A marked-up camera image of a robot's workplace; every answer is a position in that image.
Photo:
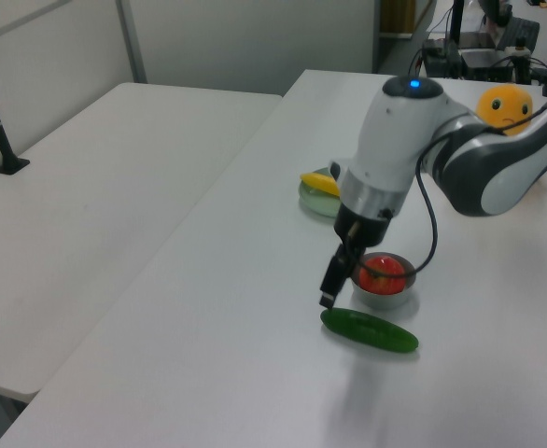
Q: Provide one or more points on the small grey metal bowl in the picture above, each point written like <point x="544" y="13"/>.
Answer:
<point x="385" y="301"/>

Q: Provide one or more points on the white grey Franka robot arm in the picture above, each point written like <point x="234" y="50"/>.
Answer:
<point x="395" y="140"/>

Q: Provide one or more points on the orange plush dinosaur toy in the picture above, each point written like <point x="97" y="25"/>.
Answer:
<point x="504" y="102"/>

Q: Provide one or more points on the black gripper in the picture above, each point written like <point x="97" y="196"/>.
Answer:
<point x="364" y="226"/>

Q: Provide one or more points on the pale green round plate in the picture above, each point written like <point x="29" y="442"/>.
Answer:
<point x="315" y="203"/>

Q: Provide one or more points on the red apple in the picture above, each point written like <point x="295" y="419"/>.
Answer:
<point x="385" y="275"/>

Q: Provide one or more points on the yellow banana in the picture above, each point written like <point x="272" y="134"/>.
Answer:
<point x="320" y="181"/>

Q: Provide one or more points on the white side table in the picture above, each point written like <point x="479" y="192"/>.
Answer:
<point x="91" y="186"/>

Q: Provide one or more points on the dark green cucumber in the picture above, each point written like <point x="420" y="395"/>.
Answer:
<point x="371" y="329"/>

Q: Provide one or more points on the black vertical tripod pole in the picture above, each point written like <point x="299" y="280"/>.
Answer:
<point x="458" y="21"/>

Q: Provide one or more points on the wooden cabinet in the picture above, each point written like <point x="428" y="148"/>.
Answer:
<point x="397" y="16"/>

